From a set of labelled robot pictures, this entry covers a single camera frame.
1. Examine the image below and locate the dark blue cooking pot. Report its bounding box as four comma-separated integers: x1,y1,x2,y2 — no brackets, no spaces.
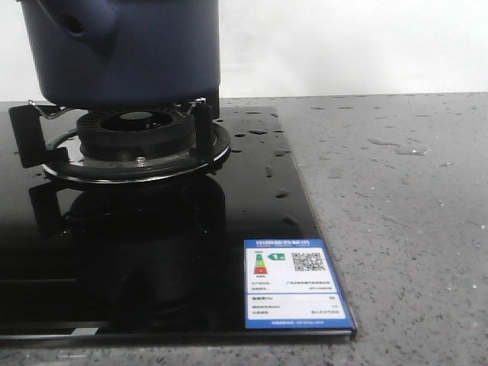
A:
20,1,220,110

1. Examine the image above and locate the black pot support grate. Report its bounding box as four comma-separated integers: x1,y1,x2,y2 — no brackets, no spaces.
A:
8,101,230,185

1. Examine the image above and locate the blue white energy label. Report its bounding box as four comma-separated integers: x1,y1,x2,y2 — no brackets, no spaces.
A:
244,239,355,331

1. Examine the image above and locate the black glass gas stove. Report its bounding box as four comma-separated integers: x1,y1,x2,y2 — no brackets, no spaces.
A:
1,107,357,345

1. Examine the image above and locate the black gas burner head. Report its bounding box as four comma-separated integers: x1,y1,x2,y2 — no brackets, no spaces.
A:
76,108,195,162

